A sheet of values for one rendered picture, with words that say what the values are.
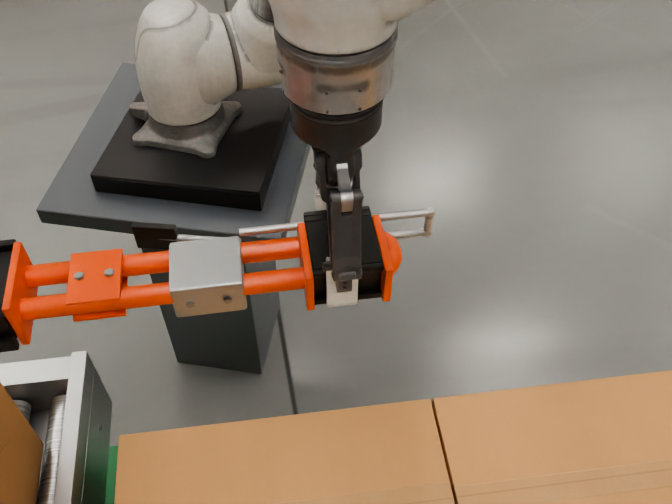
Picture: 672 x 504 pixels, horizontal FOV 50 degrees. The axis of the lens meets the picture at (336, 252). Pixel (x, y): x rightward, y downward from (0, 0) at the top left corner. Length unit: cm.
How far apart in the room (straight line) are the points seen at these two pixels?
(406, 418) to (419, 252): 103
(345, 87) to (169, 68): 92
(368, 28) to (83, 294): 37
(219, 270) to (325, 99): 24
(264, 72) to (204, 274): 83
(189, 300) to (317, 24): 32
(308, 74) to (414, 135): 225
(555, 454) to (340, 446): 40
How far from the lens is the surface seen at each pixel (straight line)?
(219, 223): 144
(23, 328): 74
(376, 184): 257
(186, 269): 71
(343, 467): 137
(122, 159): 155
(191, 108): 148
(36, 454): 144
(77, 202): 155
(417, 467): 138
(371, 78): 54
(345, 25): 50
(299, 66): 53
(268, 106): 163
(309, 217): 73
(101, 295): 71
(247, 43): 144
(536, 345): 222
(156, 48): 143
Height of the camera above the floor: 180
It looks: 50 degrees down
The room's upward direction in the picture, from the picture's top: straight up
